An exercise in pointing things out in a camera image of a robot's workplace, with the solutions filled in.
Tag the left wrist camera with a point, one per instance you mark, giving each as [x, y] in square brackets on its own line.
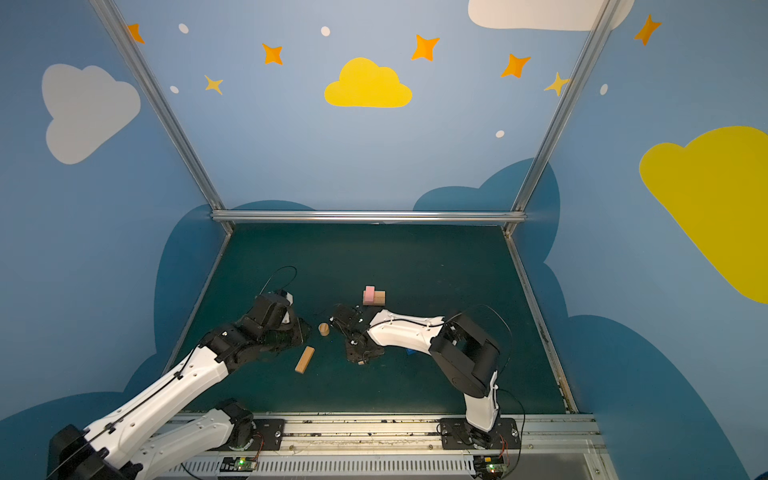
[286, 299]

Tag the pink wood block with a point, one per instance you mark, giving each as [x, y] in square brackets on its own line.
[369, 295]

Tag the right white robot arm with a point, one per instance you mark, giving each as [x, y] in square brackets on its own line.
[463, 351]

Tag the right controller board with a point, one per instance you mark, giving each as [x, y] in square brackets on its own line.
[489, 467]

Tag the controller board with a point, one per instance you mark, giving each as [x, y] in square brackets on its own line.
[489, 467]
[238, 465]

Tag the left aluminium frame post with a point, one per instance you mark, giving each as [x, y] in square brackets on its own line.
[113, 22]

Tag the long natural wood block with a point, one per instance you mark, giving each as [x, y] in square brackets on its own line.
[304, 360]

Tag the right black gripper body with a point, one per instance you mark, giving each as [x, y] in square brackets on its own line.
[349, 330]

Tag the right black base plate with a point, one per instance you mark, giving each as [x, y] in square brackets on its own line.
[458, 434]

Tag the right aluminium frame post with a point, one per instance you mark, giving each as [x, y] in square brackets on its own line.
[580, 74]

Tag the back aluminium frame rail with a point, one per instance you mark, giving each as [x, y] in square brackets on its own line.
[365, 217]

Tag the left controller board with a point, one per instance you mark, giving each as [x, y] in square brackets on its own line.
[238, 465]

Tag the aluminium frame post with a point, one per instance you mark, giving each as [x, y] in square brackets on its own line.
[580, 74]
[113, 22]

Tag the front aluminium rail bed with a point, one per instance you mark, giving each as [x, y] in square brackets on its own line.
[392, 446]

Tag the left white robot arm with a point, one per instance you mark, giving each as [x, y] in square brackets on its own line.
[124, 444]

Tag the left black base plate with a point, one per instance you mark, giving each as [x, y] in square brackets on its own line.
[263, 434]

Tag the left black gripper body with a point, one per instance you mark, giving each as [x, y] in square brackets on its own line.
[293, 332]

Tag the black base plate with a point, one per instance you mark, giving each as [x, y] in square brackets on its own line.
[458, 434]
[263, 434]

